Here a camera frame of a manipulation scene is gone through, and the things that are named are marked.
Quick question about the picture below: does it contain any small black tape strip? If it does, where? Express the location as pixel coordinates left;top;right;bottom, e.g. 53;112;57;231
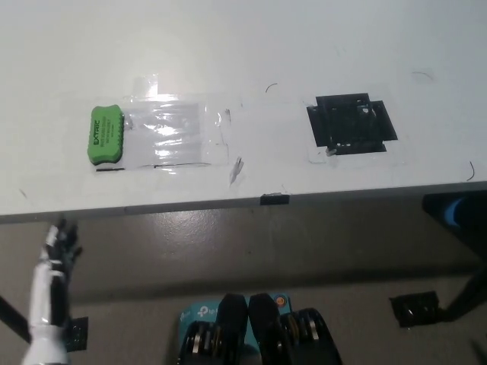
259;192;291;207

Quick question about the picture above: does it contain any green whiteboard eraser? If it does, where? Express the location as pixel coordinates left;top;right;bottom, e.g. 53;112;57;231
87;104;126;167

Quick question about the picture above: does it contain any clear plastic sheet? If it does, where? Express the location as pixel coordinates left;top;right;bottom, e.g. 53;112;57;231
122;74;230;169

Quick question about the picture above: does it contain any black blue desk bracket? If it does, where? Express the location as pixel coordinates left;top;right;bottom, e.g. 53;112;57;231
422;192;487;231

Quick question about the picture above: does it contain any black desk leg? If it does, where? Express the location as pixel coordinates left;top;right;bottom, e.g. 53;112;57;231
443;264;487;323
0;294;32;344

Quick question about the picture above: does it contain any teal router box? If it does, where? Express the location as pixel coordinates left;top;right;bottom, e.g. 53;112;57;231
177;291;294;348

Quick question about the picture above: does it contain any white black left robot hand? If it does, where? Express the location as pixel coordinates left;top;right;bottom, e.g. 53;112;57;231
21;217;84;365

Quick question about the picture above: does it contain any black tape square patch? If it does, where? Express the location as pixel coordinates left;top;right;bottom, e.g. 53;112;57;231
306;92;399;156

